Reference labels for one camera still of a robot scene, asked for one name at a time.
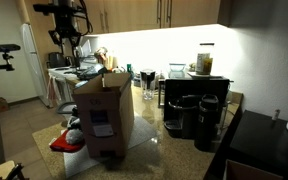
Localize white refrigerator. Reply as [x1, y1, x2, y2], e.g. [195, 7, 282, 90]
[20, 22, 50, 108]

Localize wooden chair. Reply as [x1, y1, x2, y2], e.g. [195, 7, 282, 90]
[0, 159, 30, 180]

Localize white plate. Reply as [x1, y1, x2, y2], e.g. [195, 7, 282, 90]
[187, 70, 218, 78]

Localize clear drinking glass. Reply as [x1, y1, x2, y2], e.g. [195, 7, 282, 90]
[141, 78, 156, 101]

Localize black travel tumbler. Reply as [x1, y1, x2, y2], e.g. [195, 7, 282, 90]
[194, 93, 220, 153]

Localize glass food container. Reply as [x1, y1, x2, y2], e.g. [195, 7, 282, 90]
[168, 62, 187, 79]

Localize white textured mat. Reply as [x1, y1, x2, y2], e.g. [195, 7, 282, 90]
[63, 114, 158, 179]

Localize hanging kitchen towel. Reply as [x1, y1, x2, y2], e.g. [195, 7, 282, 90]
[47, 75, 60, 108]

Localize white stove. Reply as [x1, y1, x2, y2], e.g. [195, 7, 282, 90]
[47, 66, 82, 108]

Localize black coffee maker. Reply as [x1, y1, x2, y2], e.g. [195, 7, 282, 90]
[163, 76, 231, 123]

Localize green bottle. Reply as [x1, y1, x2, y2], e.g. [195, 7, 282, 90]
[126, 63, 135, 79]

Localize red plastic lid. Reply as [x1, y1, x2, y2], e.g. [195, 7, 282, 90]
[49, 129, 86, 154]

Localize black camera on stand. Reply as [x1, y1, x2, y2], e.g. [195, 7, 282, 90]
[0, 43, 22, 73]

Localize black side table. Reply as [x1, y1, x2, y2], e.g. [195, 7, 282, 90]
[205, 109, 288, 180]

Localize small brown floor box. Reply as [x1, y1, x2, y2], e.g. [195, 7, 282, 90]
[0, 97, 11, 113]

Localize black white pom-pom beanie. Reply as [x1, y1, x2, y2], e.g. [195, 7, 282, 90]
[65, 114, 86, 145]

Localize utensil holder with utensils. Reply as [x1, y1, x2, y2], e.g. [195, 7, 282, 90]
[94, 47, 119, 73]

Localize water filter pitcher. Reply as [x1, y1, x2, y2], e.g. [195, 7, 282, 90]
[139, 68, 157, 91]

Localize tall open cardboard box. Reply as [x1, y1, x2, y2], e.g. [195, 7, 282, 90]
[72, 71, 136, 159]

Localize grey tray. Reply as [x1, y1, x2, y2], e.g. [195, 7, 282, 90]
[56, 101, 79, 115]

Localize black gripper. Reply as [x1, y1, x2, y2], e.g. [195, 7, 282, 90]
[48, 14, 82, 48]

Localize black pan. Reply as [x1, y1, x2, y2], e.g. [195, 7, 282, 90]
[76, 64, 108, 81]

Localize wooden wall cabinets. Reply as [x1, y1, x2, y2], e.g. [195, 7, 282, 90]
[75, 0, 222, 34]

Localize glass jar with food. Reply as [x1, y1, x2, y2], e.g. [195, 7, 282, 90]
[195, 42, 216, 76]

